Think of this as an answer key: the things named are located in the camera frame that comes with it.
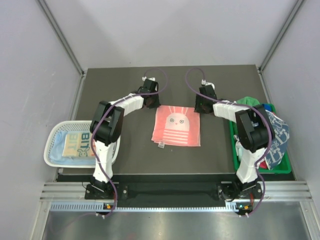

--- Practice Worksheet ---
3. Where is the pink bunny towel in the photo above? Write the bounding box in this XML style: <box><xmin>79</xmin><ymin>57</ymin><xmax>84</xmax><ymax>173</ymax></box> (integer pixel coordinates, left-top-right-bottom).
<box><xmin>151</xmin><ymin>105</ymin><xmax>201</xmax><ymax>147</ymax></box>

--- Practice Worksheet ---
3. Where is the right aluminium frame post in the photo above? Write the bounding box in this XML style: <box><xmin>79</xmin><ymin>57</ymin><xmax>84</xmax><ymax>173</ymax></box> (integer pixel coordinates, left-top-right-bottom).
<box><xmin>257</xmin><ymin>0</ymin><xmax>306</xmax><ymax>74</ymax></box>

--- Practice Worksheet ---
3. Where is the left aluminium frame post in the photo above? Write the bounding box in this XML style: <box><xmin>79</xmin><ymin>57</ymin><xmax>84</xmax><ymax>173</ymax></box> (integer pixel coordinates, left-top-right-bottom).
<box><xmin>36</xmin><ymin>0</ymin><xmax>85</xmax><ymax>76</ymax></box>

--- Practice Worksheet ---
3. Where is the blue towel in bin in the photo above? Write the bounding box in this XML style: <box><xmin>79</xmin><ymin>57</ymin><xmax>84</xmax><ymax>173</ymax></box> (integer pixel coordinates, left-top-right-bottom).
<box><xmin>262</xmin><ymin>103</ymin><xmax>274</xmax><ymax>112</ymax></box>

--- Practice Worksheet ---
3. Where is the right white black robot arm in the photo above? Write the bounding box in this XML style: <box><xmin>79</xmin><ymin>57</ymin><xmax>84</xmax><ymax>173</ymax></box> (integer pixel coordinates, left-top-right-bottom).
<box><xmin>194</xmin><ymin>79</ymin><xmax>275</xmax><ymax>199</ymax></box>

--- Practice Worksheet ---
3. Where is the cream lettered folded towel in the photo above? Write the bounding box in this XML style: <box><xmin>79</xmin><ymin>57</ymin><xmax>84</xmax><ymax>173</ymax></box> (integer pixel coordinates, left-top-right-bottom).
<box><xmin>62</xmin><ymin>131</ymin><xmax>95</xmax><ymax>158</ymax></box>

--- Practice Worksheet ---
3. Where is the blue white patterned towel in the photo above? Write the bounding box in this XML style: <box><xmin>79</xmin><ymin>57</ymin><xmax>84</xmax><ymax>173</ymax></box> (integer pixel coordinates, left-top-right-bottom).
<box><xmin>265</xmin><ymin>110</ymin><xmax>290</xmax><ymax>170</ymax></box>

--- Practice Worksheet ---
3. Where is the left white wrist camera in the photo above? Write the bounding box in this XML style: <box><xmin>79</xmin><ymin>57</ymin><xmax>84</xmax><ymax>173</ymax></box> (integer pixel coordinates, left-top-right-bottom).
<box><xmin>142</xmin><ymin>76</ymin><xmax>156</xmax><ymax>82</ymax></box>

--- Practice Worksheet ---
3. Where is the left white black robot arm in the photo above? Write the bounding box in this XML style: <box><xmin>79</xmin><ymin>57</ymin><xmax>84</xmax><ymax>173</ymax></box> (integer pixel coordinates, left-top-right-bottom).
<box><xmin>89</xmin><ymin>77</ymin><xmax>160</xmax><ymax>199</ymax></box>

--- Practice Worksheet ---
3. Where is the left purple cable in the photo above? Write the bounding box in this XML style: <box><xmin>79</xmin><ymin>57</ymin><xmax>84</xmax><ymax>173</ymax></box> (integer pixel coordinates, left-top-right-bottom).
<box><xmin>89</xmin><ymin>68</ymin><xmax>168</xmax><ymax>217</ymax></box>

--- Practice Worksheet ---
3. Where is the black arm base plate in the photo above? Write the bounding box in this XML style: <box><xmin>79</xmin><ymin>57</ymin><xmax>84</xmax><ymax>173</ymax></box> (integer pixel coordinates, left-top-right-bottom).
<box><xmin>84</xmin><ymin>181</ymin><xmax>262</xmax><ymax>207</ymax></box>

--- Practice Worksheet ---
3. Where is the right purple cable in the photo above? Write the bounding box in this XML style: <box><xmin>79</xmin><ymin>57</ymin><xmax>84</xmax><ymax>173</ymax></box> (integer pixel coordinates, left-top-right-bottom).
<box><xmin>184</xmin><ymin>67</ymin><xmax>276</xmax><ymax>218</ymax></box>

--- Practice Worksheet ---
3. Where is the green towel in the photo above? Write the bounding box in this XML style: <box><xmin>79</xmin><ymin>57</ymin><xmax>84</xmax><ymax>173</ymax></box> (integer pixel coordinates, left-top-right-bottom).
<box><xmin>236</xmin><ymin>96</ymin><xmax>260</xmax><ymax>107</ymax></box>

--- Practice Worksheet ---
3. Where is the green plastic bin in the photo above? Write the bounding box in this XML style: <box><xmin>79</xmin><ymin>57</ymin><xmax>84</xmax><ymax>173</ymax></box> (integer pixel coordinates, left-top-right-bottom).
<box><xmin>229</xmin><ymin>104</ymin><xmax>292</xmax><ymax>174</ymax></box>

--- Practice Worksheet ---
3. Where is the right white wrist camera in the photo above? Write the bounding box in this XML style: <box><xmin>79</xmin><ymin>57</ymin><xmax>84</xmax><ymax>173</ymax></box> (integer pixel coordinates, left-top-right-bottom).
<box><xmin>201</xmin><ymin>79</ymin><xmax>215</xmax><ymax>88</ymax></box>

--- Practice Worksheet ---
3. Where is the white mint towel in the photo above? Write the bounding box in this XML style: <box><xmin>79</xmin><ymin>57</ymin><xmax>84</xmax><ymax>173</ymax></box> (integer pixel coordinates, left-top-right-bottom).
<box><xmin>233</xmin><ymin>134</ymin><xmax>244</xmax><ymax>161</ymax></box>

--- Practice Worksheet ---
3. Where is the purple cable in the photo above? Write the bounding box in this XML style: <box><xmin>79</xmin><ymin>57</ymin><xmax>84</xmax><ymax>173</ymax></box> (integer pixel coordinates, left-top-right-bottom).
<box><xmin>89</xmin><ymin>68</ymin><xmax>168</xmax><ymax>217</ymax></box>
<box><xmin>184</xmin><ymin>67</ymin><xmax>276</xmax><ymax>218</ymax></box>

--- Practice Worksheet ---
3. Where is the aluminium frame post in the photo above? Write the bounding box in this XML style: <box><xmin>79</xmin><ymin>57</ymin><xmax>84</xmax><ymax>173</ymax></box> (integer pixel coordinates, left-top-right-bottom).
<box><xmin>36</xmin><ymin>0</ymin><xmax>85</xmax><ymax>76</ymax></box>
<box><xmin>257</xmin><ymin>0</ymin><xmax>306</xmax><ymax>74</ymax></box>

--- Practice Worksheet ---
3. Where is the white perforated plastic basket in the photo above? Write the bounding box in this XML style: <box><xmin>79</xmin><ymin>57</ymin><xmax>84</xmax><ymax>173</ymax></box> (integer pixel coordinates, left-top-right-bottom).
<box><xmin>43</xmin><ymin>120</ymin><xmax>121</xmax><ymax>168</ymax></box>

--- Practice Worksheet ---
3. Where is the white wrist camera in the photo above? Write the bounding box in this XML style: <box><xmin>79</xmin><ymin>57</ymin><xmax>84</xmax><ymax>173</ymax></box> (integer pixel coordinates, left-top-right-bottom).
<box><xmin>142</xmin><ymin>76</ymin><xmax>156</xmax><ymax>82</ymax></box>
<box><xmin>201</xmin><ymin>79</ymin><xmax>215</xmax><ymax>88</ymax></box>

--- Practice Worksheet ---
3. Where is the grey slotted cable duct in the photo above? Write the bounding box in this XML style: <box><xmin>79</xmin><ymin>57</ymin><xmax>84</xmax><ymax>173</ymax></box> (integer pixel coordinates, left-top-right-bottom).
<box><xmin>50</xmin><ymin>202</ymin><xmax>249</xmax><ymax>213</ymax></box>

